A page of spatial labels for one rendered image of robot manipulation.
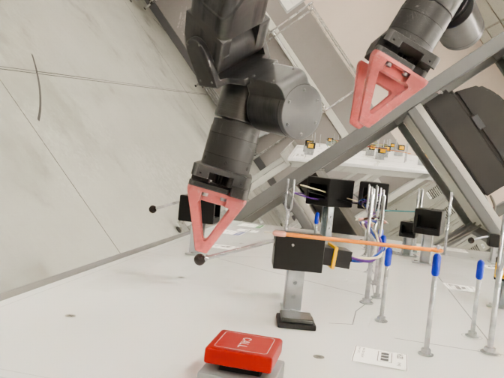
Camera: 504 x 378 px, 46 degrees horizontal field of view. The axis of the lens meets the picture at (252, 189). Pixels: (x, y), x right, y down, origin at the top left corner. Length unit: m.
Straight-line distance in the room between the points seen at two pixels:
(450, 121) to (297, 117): 1.11
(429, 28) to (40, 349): 0.51
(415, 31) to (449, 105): 1.01
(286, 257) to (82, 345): 0.25
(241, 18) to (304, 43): 7.53
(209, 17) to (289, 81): 0.10
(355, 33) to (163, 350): 7.71
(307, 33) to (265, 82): 7.54
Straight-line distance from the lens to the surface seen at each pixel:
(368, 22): 8.17
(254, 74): 0.62
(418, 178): 3.78
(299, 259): 0.68
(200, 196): 0.66
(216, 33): 0.61
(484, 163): 1.70
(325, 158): 1.60
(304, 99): 0.61
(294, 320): 0.63
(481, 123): 1.70
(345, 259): 0.69
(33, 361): 0.50
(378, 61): 0.66
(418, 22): 0.70
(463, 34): 0.78
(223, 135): 0.65
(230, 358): 0.44
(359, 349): 0.59
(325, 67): 8.09
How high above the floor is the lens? 1.26
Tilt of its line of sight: 11 degrees down
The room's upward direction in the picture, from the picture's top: 56 degrees clockwise
